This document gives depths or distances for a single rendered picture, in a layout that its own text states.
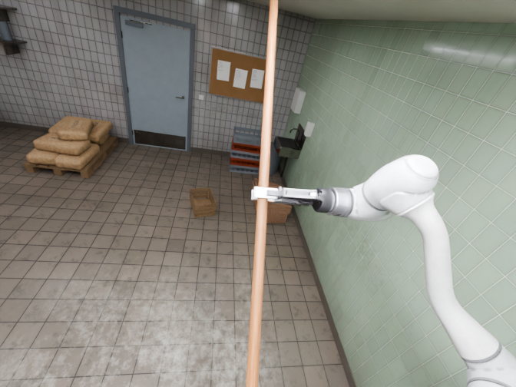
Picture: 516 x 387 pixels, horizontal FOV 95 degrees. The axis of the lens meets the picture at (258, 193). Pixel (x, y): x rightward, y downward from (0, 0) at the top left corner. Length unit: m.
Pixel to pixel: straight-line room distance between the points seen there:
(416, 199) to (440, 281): 0.24
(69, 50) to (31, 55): 0.58
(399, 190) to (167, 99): 4.43
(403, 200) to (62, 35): 5.02
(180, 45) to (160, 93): 0.85
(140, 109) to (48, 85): 1.41
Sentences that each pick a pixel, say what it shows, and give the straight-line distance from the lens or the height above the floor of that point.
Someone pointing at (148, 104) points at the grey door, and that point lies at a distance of 4.90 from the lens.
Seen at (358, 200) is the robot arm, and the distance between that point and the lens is 0.75.
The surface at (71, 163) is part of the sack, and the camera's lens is 4.29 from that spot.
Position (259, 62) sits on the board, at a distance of 4.57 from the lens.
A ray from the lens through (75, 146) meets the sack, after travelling 4.31.
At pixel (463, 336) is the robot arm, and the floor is 1.81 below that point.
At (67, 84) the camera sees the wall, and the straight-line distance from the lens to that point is 5.35.
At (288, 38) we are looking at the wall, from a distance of 4.63.
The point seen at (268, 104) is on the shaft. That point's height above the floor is 2.16.
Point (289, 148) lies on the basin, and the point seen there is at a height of 0.88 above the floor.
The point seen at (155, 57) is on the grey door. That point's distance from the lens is 4.68.
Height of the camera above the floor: 2.35
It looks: 35 degrees down
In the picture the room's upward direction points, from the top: 14 degrees clockwise
